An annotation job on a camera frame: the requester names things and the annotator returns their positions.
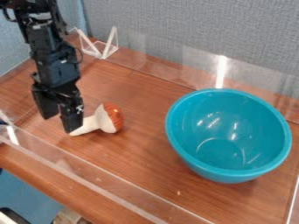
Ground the blue plastic bowl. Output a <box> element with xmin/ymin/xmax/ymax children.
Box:
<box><xmin>164</xmin><ymin>88</ymin><xmax>292</xmax><ymax>184</ymax></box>

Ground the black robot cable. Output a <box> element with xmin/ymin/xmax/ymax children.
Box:
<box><xmin>62</xmin><ymin>43</ymin><xmax>84</xmax><ymax>66</ymax></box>

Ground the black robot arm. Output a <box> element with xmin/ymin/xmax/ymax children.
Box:
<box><xmin>0</xmin><ymin>0</ymin><xmax>84</xmax><ymax>133</ymax></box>

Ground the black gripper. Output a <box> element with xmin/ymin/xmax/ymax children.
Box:
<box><xmin>31</xmin><ymin>57</ymin><xmax>84</xmax><ymax>133</ymax></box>

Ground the clear acrylic front barrier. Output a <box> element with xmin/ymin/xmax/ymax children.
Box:
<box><xmin>0</xmin><ymin>125</ymin><xmax>213</xmax><ymax>224</ymax></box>

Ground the clear acrylic left barrier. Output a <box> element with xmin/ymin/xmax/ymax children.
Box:
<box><xmin>0</xmin><ymin>27</ymin><xmax>98</xmax><ymax>126</ymax></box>

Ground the white brown plush mushroom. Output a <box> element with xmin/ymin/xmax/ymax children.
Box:
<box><xmin>69</xmin><ymin>101</ymin><xmax>124</xmax><ymax>137</ymax></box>

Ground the clear acrylic barrier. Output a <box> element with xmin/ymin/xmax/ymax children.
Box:
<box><xmin>0</xmin><ymin>125</ymin><xmax>213</xmax><ymax>224</ymax></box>
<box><xmin>106</xmin><ymin>40</ymin><xmax>299</xmax><ymax>124</ymax></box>
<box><xmin>0</xmin><ymin>27</ymin><xmax>98</xmax><ymax>126</ymax></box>

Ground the clear acrylic back barrier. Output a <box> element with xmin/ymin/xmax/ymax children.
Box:
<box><xmin>106</xmin><ymin>40</ymin><xmax>299</xmax><ymax>124</ymax></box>

